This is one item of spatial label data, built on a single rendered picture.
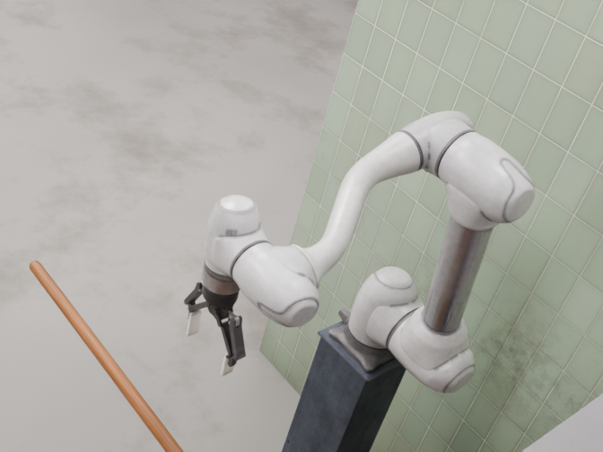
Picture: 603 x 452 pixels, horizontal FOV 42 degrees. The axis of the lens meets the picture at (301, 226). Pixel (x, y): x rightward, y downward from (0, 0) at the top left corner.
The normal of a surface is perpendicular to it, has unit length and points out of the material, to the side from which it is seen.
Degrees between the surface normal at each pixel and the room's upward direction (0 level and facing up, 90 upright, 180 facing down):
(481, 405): 90
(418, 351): 97
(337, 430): 90
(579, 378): 90
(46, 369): 0
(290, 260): 7
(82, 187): 0
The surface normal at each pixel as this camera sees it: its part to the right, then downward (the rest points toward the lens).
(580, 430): 0.23, -0.78
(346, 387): -0.75, 0.24
